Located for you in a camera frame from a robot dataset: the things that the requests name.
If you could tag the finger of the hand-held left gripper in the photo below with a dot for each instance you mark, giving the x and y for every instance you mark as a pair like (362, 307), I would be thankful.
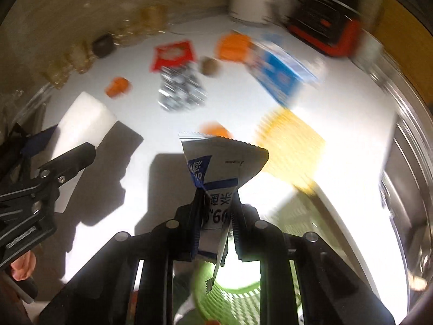
(40, 138)
(72, 159)

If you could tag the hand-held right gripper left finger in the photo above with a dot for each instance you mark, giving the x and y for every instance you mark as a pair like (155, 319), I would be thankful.
(184, 232)

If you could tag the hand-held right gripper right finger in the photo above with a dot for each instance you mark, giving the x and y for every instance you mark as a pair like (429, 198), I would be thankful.
(248, 232)

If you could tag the green perforated plastic basket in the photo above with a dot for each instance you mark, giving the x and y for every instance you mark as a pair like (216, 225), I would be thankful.
(236, 298)

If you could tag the white and blue plastic wrapper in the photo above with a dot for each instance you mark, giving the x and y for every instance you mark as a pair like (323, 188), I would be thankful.
(220, 162)

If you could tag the yellow sponge cloth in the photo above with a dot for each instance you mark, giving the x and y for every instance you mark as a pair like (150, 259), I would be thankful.
(287, 142)

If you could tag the silver foil wrapper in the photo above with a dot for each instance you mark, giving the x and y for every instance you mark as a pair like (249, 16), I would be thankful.
(181, 88)

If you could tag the red snack packet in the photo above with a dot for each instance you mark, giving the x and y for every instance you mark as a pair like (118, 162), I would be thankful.
(172, 54)

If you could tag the blue and white carton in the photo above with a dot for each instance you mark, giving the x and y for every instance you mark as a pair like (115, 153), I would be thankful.
(280, 71)

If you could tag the brown round lump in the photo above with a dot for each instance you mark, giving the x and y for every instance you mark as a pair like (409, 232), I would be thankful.
(209, 66)

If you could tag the person's left hand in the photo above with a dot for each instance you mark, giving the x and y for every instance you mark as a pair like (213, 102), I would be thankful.
(22, 267)

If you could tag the white rectangular block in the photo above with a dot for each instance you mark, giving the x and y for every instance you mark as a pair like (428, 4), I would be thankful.
(84, 118)

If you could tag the small amber glass cup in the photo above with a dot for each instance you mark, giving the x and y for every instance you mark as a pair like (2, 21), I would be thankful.
(154, 17)
(81, 57)
(136, 28)
(121, 36)
(59, 74)

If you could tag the small orange peel piece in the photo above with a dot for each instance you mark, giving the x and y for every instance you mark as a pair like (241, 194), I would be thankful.
(117, 87)

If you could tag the small dark bowl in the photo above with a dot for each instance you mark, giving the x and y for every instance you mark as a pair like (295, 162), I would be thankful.
(102, 45)

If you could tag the stainless steel sink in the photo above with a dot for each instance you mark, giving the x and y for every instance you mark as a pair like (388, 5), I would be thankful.
(406, 176)

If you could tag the orange mesh cloth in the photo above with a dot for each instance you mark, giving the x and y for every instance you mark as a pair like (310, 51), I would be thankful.
(233, 45)

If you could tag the orange and black appliance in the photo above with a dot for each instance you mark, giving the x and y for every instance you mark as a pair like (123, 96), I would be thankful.
(324, 17)

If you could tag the wooden cutting board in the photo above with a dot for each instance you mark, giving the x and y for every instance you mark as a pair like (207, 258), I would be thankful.
(402, 23)

